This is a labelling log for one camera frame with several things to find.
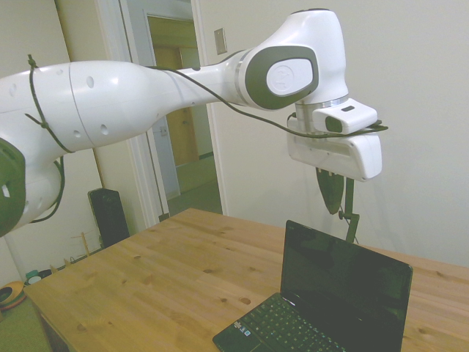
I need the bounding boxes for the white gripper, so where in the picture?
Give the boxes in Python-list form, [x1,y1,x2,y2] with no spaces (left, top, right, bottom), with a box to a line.
[286,131,383,216]

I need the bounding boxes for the black laptop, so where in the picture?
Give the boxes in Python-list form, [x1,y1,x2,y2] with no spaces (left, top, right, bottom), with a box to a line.
[212,219,414,352]

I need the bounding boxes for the wooden door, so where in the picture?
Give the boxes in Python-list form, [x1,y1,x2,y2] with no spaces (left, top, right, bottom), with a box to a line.
[165,47,201,169]

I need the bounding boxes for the black upright speaker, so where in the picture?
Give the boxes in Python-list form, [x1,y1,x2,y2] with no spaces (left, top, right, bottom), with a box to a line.
[87,187,130,249]

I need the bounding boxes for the wooden dowel rack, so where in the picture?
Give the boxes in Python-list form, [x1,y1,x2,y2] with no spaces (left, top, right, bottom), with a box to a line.
[62,230,103,265]

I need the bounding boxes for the green and yellow bowl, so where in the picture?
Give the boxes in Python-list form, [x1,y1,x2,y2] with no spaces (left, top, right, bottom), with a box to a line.
[0,279,27,312]

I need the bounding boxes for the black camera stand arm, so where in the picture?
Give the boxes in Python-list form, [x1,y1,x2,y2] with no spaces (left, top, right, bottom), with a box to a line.
[339,177,361,243]

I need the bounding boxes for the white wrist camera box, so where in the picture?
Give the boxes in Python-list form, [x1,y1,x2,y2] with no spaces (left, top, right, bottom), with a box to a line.
[313,98,378,135]

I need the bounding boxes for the black camera cable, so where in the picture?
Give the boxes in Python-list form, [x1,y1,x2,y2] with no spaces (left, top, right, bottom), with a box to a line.
[29,65,389,224]

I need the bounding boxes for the white door frame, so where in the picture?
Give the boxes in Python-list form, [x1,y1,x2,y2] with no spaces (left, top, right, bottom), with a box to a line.
[54,0,229,228]

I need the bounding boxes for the metal wall switch plate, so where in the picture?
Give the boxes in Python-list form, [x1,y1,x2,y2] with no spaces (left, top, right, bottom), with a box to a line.
[213,28,228,56]

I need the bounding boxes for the black strap around arm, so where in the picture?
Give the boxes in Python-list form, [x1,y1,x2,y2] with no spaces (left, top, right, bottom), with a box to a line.
[24,54,76,154]

